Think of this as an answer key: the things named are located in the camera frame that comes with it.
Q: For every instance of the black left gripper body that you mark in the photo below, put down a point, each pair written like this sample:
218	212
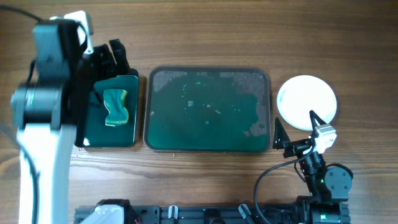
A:
101	58

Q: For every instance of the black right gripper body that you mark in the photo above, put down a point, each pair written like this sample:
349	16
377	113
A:
298	147

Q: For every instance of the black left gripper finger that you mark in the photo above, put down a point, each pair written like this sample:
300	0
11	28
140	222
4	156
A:
103	62
119	61

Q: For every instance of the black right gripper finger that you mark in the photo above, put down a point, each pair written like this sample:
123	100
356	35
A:
281	139
315	120

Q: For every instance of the white plate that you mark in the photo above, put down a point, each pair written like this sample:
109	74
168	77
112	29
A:
301	94

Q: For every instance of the green and yellow sponge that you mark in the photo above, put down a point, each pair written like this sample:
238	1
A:
114	102

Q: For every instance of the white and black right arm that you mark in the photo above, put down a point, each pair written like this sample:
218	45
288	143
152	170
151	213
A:
327	183

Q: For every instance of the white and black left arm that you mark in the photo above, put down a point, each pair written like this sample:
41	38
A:
49	113

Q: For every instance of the small black water tray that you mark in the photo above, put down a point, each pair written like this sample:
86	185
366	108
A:
93	132

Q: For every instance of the large dark serving tray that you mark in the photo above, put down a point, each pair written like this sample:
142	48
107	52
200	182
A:
208	109

